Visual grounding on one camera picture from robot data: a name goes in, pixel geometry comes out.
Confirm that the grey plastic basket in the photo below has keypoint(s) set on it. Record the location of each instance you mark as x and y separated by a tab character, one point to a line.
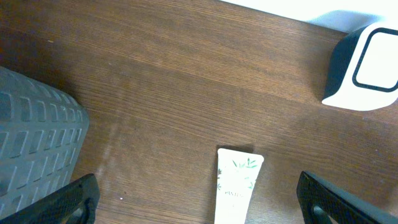
42	132

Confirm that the white Pantene tube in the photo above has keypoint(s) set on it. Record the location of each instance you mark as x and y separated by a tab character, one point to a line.
236	179

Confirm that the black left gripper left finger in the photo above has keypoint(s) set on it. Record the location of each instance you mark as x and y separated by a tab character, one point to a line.
73	203

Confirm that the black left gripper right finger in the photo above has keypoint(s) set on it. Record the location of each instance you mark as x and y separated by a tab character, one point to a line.
322	202

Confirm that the white barcode scanner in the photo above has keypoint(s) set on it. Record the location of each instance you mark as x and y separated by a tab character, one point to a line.
362	74

